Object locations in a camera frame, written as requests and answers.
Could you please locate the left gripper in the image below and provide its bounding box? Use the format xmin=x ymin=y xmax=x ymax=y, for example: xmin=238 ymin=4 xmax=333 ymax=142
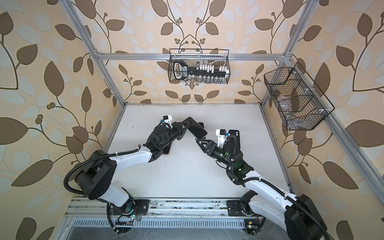
xmin=158 ymin=119 xmax=189 ymax=150

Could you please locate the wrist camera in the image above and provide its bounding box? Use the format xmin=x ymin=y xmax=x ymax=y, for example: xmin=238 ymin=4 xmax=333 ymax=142
xmin=161 ymin=115 xmax=173 ymax=126
xmin=216 ymin=129 xmax=230 ymax=148

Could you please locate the black tool in basket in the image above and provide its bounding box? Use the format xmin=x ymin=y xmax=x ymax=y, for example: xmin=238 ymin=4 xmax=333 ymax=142
xmin=170 ymin=60 xmax=231 ymax=80

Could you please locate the back wire basket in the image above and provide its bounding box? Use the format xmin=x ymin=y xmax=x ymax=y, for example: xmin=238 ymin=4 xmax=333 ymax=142
xmin=168 ymin=48 xmax=231 ymax=85

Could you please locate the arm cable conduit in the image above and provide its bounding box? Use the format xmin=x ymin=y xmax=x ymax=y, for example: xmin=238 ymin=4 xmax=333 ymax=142
xmin=63 ymin=146 xmax=142 ymax=196
xmin=224 ymin=134 xmax=331 ymax=240

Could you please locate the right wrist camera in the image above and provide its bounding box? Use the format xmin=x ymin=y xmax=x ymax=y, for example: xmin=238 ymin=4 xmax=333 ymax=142
xmin=216 ymin=129 xmax=230 ymax=148

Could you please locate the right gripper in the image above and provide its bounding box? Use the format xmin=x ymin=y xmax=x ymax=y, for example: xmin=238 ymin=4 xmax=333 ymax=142
xmin=197 ymin=138 xmax=234 ymax=170

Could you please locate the right wire basket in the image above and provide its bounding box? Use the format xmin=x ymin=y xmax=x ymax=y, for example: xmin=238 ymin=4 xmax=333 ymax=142
xmin=264 ymin=63 xmax=335 ymax=131

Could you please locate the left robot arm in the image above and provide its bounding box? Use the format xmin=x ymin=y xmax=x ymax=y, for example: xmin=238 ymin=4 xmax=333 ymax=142
xmin=64 ymin=120 xmax=191 ymax=208

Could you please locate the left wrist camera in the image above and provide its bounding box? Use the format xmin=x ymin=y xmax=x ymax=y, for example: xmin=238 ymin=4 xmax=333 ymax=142
xmin=161 ymin=115 xmax=173 ymax=126

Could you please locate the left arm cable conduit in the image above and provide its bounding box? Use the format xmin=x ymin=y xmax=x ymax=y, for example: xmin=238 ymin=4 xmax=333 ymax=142
xmin=63 ymin=146 xmax=142 ymax=196

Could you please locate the black phone case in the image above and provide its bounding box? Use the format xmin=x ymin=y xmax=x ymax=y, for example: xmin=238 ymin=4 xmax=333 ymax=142
xmin=229 ymin=130 xmax=240 ymax=139

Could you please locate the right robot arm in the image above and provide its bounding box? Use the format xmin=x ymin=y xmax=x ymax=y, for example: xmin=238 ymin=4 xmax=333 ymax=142
xmin=196 ymin=135 xmax=331 ymax=240

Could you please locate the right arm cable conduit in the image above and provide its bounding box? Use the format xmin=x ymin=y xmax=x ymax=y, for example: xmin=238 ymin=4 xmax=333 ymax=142
xmin=224 ymin=134 xmax=331 ymax=240

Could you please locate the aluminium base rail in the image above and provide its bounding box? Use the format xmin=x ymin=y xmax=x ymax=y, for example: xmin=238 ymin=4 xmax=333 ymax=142
xmin=64 ymin=198 xmax=264 ymax=222

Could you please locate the wire basket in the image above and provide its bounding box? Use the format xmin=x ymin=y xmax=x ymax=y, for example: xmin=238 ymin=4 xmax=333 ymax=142
xmin=264 ymin=63 xmax=335 ymax=131
xmin=168 ymin=48 xmax=231 ymax=85

